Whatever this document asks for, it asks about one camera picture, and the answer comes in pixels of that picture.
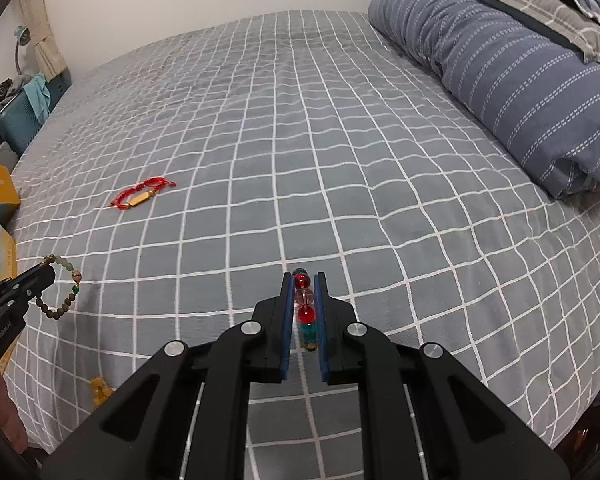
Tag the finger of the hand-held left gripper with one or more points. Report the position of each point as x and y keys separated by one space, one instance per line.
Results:
x=5 y=307
x=32 y=277

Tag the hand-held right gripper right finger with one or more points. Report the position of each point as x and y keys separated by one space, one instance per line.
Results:
x=322 y=325

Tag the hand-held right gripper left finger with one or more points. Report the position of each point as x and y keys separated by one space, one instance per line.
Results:
x=284 y=325

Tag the person's left hand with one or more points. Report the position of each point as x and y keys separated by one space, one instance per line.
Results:
x=5 y=412

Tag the teal suitcase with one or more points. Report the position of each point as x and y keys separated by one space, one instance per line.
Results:
x=17 y=125

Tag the teal cloth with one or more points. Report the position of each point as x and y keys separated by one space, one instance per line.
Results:
x=37 y=95

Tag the teal desk lamp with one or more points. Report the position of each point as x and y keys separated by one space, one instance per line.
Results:
x=22 y=40

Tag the beige curtain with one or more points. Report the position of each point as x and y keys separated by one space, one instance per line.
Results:
x=42 y=25

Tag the blue striped folded quilt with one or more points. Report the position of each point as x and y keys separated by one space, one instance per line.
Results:
x=505 y=80

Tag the black camera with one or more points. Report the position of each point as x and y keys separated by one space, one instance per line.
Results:
x=2 y=89

